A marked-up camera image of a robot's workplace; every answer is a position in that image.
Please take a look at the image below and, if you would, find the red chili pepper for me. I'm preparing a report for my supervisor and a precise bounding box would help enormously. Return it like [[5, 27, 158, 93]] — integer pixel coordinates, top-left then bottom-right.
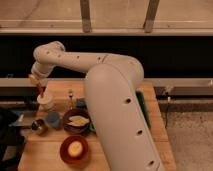
[[36, 81, 44, 98]]

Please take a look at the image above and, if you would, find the blue sponge block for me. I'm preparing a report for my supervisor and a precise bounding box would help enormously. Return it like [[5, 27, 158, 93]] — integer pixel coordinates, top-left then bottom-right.
[[76, 98, 86, 108]]

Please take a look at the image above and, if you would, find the small metal tin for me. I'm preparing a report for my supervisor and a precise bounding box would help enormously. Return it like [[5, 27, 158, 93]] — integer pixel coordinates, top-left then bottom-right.
[[31, 119, 47, 135]]

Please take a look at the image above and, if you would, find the white paper cup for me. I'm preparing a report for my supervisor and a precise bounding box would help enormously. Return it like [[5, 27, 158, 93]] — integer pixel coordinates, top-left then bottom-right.
[[37, 93, 54, 110]]

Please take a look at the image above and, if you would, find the blue plastic cup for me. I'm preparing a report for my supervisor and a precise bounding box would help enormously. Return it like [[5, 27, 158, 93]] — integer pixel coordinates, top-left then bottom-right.
[[45, 111, 61, 129]]

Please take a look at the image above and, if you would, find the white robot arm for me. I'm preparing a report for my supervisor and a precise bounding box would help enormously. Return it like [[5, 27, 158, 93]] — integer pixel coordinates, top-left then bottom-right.
[[31, 41, 165, 171]]

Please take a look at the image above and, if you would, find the yellow banana slice toy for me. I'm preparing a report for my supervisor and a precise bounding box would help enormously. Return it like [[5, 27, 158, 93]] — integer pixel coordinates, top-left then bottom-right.
[[68, 115, 89, 127]]

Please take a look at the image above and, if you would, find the green plastic tray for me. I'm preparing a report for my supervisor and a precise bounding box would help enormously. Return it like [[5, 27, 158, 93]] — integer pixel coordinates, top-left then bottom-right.
[[136, 91, 151, 129]]

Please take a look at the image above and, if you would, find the grey metal rail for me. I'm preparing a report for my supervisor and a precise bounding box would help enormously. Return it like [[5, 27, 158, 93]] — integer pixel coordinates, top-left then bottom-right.
[[0, 78, 213, 96]]

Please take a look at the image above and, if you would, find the dark purple bowl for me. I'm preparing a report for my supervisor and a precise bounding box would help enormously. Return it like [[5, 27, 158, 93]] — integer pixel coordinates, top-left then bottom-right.
[[63, 108, 90, 134]]

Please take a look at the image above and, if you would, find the yellow round fruit toy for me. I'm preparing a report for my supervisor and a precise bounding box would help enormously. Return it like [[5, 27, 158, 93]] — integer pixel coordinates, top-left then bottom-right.
[[68, 141, 83, 157]]

